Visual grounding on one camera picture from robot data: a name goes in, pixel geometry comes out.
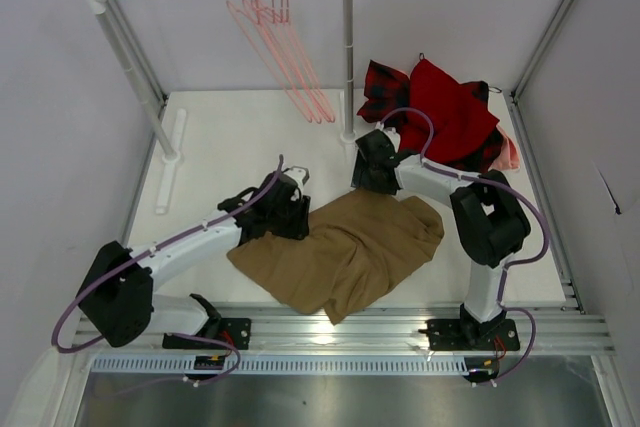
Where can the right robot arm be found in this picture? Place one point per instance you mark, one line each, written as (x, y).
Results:
(489, 220)

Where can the silver clothes rack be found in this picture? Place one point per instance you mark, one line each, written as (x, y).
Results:
(220, 121)

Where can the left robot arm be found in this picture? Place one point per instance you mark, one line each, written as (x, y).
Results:
(120, 292)

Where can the pink garment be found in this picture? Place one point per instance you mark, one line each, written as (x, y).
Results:
(508, 158)

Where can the tan pleated skirt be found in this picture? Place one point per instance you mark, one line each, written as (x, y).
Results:
(360, 247)

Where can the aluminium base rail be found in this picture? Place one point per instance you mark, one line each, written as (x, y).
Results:
(395, 331)

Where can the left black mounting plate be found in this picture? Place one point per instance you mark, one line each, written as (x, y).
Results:
(232, 331)

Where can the black mounting plate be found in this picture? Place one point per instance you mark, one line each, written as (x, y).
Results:
(232, 331)
(445, 334)

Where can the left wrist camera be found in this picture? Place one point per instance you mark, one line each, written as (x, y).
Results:
(298, 176)

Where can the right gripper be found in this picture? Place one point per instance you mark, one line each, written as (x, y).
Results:
(373, 177)

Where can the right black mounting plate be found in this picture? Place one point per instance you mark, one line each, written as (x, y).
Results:
(445, 334)

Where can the white slotted cable duct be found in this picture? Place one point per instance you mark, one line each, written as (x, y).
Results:
(412, 365)

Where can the red black plaid garment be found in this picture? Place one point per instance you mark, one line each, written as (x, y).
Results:
(387, 94)

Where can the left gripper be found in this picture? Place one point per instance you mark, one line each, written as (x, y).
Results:
(296, 217)

